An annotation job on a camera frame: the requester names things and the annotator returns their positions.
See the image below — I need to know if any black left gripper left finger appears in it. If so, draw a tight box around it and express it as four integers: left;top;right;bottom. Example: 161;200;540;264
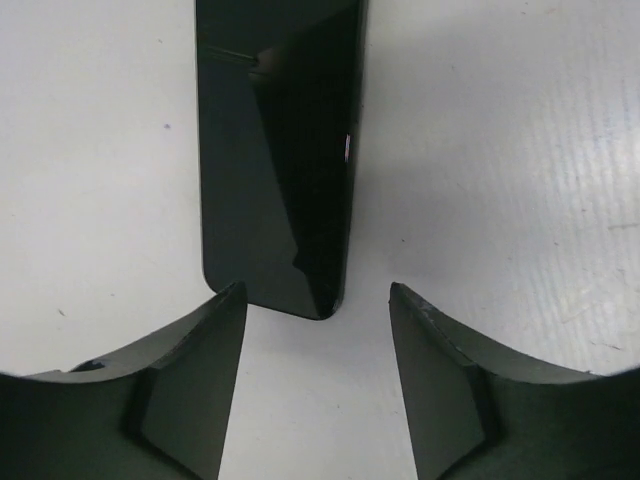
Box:
1;283;248;479

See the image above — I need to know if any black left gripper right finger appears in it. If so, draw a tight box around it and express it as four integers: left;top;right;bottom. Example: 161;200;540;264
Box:
389;283;639;479

